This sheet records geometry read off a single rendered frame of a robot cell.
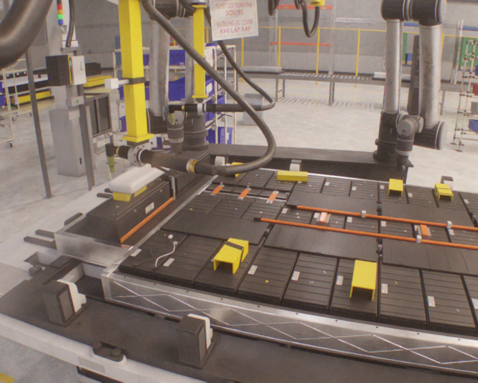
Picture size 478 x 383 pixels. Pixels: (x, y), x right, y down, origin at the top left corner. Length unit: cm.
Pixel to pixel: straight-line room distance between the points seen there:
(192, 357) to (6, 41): 95
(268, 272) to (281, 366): 32
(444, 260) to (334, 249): 40
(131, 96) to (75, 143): 414
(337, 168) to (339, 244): 146
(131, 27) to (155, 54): 139
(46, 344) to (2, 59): 116
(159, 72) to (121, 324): 185
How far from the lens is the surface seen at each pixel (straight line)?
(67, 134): 548
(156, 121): 291
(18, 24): 39
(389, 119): 275
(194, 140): 301
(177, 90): 441
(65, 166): 568
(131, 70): 133
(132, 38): 133
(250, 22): 236
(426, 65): 264
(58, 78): 410
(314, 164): 289
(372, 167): 293
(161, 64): 273
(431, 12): 251
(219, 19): 223
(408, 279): 138
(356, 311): 120
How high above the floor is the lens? 173
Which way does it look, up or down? 22 degrees down
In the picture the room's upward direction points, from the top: straight up
